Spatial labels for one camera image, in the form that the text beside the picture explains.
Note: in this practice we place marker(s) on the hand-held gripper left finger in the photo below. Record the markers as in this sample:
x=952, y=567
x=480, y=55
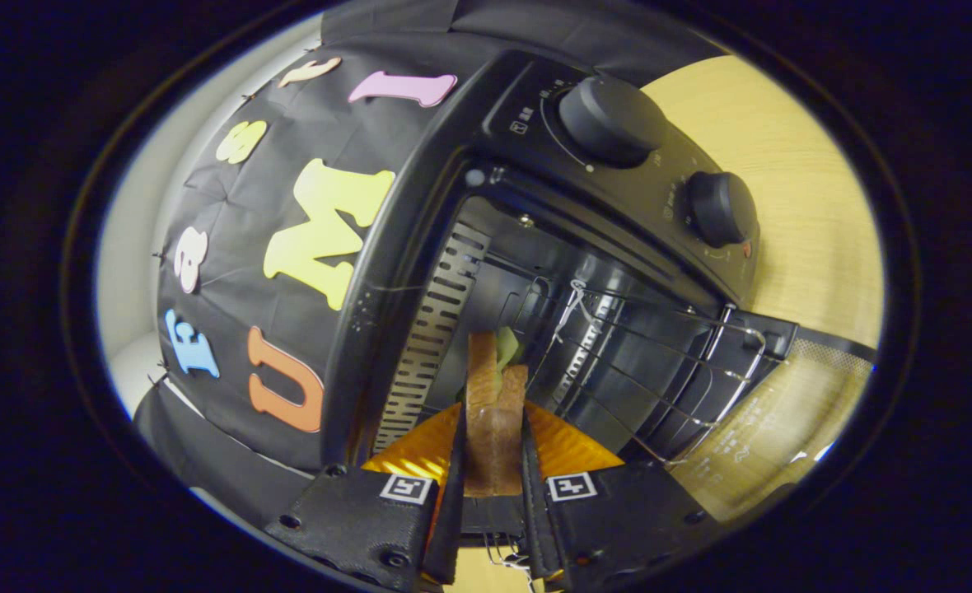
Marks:
x=354, y=519

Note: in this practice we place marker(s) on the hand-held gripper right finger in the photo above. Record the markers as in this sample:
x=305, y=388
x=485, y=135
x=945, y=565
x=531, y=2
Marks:
x=618, y=519

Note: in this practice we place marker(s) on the toasted sandwich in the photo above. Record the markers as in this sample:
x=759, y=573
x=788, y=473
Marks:
x=494, y=428

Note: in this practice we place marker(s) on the black toaster oven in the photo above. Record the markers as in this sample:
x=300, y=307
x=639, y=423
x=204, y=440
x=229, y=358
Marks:
x=618, y=189

